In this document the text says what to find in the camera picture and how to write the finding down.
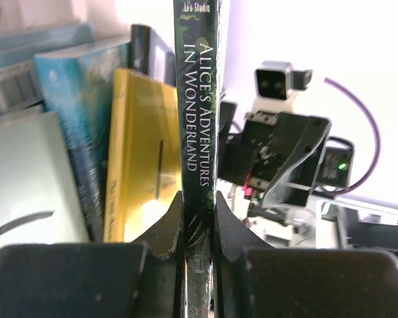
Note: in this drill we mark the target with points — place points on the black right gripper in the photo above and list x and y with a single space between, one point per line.
278 155

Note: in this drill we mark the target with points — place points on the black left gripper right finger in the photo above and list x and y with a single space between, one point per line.
253 279

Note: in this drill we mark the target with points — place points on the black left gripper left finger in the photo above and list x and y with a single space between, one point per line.
143 278

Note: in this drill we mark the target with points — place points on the yellow Little Prince book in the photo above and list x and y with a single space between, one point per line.
143 173

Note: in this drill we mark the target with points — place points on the dark green Alice Wonderland book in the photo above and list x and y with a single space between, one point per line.
197 49

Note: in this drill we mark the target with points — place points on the dark navy blue book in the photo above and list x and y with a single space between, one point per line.
149 54

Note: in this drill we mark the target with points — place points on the teal ocean cover book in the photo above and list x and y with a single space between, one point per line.
77 85

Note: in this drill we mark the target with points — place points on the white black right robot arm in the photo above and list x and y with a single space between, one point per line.
335 168

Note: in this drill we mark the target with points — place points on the pale grey Gatsby book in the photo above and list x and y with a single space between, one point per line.
38 196

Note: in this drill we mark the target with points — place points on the light blue thin book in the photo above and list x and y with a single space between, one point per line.
19 86

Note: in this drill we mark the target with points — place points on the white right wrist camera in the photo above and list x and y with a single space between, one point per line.
277 80

